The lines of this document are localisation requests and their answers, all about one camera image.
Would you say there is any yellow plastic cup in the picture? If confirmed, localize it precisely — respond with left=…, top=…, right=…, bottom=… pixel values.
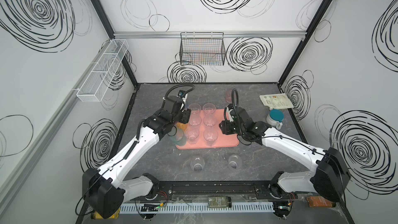
left=176, top=122, right=189, bottom=132

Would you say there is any clear cup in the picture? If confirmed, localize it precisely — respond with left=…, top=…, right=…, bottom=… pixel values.
left=189, top=114, right=202, bottom=128
left=190, top=156, right=205, bottom=172
left=185, top=127, right=200, bottom=145
left=228, top=154, right=243, bottom=171

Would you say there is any teal plastic cup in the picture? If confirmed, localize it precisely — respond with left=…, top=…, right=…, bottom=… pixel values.
left=168, top=127, right=187, bottom=146

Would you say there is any pink plastic tray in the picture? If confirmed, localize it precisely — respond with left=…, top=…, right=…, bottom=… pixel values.
left=175, top=108, right=240, bottom=150

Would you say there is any clear faceted glass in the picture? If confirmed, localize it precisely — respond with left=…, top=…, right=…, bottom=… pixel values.
left=188, top=103, right=202, bottom=117

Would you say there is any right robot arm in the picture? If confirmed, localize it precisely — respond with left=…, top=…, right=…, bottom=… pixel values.
left=219, top=104, right=351, bottom=202

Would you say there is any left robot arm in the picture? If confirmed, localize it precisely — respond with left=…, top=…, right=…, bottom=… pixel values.
left=82, top=95, right=191, bottom=219

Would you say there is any pink tinted glass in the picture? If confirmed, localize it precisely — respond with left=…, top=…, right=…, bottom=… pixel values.
left=225, top=89, right=233, bottom=103

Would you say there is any white jar teal lid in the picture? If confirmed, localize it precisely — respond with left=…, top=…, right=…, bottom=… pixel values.
left=266, top=109, right=284, bottom=130

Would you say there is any green bottle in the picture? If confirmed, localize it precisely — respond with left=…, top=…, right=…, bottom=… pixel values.
left=208, top=196, right=232, bottom=208

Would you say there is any orange bottle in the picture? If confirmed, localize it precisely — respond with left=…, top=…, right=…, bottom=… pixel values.
left=306, top=196, right=336, bottom=208

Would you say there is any yellow bottle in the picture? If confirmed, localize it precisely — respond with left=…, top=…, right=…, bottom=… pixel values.
left=91, top=209, right=120, bottom=220

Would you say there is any black wire basket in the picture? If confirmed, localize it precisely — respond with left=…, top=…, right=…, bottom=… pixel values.
left=179, top=32, right=227, bottom=66

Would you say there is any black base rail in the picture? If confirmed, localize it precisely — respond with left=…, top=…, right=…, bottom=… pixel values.
left=90, top=179, right=338, bottom=200

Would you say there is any white mesh wall shelf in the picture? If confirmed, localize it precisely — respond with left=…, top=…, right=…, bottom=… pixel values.
left=76, top=39, right=129, bottom=103

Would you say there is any white slotted cable duct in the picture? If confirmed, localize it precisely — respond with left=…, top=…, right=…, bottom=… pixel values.
left=120, top=202, right=275, bottom=214

